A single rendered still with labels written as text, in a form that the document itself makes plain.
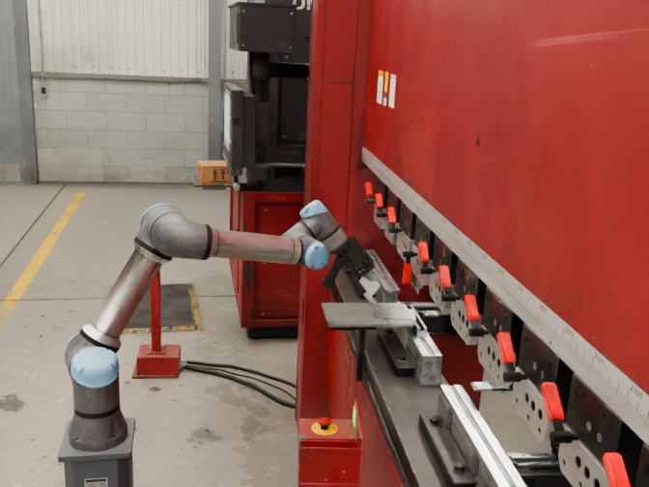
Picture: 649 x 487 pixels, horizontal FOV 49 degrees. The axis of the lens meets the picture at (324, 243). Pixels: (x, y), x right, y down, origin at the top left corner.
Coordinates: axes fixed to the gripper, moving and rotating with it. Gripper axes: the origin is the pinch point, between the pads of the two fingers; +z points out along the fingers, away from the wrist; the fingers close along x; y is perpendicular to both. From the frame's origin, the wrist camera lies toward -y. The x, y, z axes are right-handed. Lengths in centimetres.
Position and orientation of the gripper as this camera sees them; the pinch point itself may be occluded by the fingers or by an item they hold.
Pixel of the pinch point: (372, 299)
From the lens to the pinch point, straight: 223.6
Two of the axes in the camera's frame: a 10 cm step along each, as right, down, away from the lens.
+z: 6.0, 7.8, 1.9
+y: 8.0, -5.7, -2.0
